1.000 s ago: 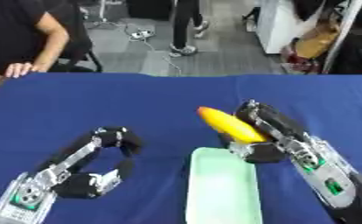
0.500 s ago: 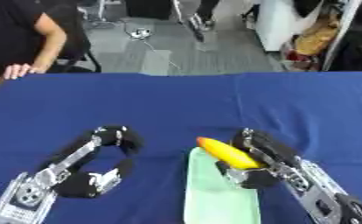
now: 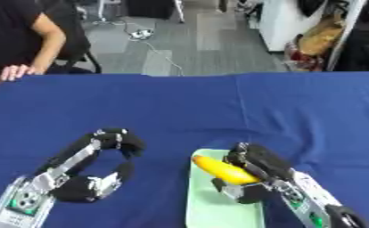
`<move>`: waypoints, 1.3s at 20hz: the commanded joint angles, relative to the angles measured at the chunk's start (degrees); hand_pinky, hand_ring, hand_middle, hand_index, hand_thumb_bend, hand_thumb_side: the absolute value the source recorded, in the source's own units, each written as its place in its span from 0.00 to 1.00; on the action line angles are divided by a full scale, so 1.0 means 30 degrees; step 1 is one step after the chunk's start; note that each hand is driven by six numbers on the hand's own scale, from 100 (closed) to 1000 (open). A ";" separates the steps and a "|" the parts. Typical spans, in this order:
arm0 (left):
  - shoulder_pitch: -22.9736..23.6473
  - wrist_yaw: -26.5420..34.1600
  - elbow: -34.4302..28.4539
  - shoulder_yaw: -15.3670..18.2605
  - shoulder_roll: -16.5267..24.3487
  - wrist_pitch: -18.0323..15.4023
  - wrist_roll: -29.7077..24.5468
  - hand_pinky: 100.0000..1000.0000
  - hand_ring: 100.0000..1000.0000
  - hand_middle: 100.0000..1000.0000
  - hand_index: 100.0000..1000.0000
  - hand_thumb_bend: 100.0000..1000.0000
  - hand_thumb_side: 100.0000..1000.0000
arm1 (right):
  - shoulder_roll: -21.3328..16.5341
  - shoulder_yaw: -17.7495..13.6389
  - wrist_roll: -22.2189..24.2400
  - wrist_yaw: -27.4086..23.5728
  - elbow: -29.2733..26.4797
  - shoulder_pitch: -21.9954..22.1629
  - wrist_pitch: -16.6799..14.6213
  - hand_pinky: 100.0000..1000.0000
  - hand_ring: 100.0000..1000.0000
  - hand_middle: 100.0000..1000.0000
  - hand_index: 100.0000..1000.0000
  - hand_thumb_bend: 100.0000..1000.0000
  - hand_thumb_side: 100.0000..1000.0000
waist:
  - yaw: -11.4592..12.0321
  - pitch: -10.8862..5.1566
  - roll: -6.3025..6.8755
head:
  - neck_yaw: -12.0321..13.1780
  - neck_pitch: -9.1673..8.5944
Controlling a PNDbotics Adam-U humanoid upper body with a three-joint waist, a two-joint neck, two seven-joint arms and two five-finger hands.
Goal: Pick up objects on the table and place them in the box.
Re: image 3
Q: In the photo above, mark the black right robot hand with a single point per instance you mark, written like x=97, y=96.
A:
x=265, y=161

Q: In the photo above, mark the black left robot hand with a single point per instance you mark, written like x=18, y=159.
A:
x=112, y=139

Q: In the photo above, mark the yellow toy banana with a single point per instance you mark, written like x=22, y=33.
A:
x=224, y=170

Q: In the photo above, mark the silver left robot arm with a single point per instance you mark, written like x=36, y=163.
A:
x=21, y=201

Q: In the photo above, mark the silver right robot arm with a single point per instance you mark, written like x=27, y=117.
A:
x=312, y=201

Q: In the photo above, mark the pale green tray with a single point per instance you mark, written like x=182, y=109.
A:
x=219, y=205

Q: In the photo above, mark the white power strip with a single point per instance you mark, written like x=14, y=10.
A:
x=142, y=34

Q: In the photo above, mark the black office chair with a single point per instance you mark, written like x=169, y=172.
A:
x=76, y=35

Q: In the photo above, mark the red patterned bag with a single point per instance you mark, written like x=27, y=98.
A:
x=302, y=58

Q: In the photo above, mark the tan bag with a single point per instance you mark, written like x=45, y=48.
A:
x=320, y=37

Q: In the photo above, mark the white cabinet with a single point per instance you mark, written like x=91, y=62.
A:
x=281, y=22

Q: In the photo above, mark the person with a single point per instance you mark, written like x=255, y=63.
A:
x=16, y=35

